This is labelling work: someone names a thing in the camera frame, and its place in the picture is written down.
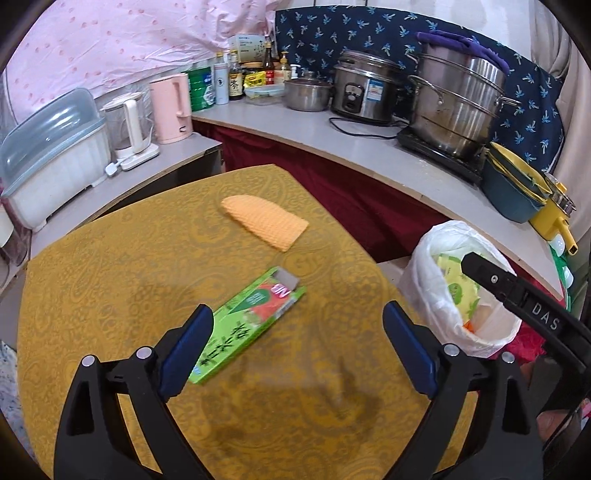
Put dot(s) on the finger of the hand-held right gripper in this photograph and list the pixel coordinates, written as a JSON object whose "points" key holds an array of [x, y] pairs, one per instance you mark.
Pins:
{"points": [[521, 300]]}

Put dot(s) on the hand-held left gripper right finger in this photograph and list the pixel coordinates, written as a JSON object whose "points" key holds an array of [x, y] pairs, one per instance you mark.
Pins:
{"points": [[411, 350]]}

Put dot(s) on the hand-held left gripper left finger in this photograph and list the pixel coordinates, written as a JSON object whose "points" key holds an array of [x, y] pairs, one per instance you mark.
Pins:
{"points": [[184, 350]]}

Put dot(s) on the yellow-green snack packet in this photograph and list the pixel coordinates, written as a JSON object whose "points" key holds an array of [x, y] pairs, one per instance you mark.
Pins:
{"points": [[457, 290]]}

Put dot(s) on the bin with white bag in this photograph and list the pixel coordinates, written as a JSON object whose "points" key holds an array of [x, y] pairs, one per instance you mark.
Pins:
{"points": [[425, 286]]}

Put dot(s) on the green carton box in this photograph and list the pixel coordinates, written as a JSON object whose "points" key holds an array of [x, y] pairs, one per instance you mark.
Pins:
{"points": [[249, 318]]}

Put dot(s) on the red cloth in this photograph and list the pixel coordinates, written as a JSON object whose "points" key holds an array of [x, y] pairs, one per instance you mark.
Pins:
{"points": [[526, 344]]}

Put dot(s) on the green cloth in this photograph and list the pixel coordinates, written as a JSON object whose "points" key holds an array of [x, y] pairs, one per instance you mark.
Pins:
{"points": [[559, 277]]}

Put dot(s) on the yellow plastic basin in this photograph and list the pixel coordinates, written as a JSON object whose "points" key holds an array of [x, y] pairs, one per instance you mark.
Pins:
{"points": [[517, 170]]}

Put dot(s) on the short orange foam net sleeve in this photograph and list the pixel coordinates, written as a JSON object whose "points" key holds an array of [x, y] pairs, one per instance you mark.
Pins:
{"points": [[263, 221]]}

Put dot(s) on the black induction cooker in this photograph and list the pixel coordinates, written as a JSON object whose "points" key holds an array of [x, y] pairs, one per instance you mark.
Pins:
{"points": [[443, 154]]}

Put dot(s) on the dark red counter curtain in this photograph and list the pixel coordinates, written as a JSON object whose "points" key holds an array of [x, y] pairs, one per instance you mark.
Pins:
{"points": [[332, 184]]}

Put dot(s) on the low grey side cabinet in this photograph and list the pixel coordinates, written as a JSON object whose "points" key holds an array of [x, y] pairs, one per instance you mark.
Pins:
{"points": [[152, 166]]}

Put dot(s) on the large steel steamer pot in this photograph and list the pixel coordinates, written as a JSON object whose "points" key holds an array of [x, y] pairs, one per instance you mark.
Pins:
{"points": [[461, 106]]}

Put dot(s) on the dish box with blue lid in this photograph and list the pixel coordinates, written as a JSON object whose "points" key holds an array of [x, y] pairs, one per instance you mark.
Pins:
{"points": [[55, 175]]}

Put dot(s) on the grey kitchen counter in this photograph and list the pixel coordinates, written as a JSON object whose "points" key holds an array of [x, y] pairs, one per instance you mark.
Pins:
{"points": [[323, 138]]}

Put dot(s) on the glass electric kettle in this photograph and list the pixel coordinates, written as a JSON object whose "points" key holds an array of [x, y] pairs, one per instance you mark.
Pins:
{"points": [[124, 124]]}

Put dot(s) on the beige curtain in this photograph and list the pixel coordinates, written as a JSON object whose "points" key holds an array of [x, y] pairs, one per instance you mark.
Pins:
{"points": [[572, 69]]}

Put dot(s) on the pink electric kettle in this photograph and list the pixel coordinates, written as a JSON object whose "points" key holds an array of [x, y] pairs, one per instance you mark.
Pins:
{"points": [[168, 108]]}

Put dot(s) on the steel rice cooker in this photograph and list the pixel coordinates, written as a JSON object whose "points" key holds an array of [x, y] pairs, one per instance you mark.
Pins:
{"points": [[369, 87]]}

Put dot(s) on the green tin can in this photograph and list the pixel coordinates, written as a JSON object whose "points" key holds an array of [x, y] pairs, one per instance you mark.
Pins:
{"points": [[202, 90]]}

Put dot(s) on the clear food container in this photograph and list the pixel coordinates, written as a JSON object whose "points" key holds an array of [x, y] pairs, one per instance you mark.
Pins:
{"points": [[263, 94]]}

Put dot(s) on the white flask bottle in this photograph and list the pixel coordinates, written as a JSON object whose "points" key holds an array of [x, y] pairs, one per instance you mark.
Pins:
{"points": [[221, 85]]}

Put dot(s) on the dark sauce bottle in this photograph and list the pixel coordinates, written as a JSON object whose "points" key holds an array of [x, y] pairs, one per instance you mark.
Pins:
{"points": [[236, 81]]}

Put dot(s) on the small steel pot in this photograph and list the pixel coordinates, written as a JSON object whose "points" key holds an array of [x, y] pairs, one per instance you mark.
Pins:
{"points": [[307, 94]]}

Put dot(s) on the yellow label jar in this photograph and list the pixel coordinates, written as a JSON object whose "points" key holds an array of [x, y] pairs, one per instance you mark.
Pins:
{"points": [[254, 78]]}

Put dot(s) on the amber oil bottle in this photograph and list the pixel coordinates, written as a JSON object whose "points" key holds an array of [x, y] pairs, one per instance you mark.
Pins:
{"points": [[282, 69]]}

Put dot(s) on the slim dark bottle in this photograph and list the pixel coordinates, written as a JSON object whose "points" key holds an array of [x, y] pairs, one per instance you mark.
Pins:
{"points": [[268, 64]]}

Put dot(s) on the white pump bottle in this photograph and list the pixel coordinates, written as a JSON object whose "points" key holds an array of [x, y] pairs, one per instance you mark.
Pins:
{"points": [[296, 73]]}

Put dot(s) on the white and green box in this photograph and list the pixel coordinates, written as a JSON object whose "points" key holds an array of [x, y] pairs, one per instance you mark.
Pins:
{"points": [[249, 48]]}

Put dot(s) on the pink dotted cloth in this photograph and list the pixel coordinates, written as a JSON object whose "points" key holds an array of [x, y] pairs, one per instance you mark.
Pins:
{"points": [[115, 46]]}

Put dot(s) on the navy printed cloth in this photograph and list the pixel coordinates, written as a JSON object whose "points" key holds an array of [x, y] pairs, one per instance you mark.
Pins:
{"points": [[351, 32]]}

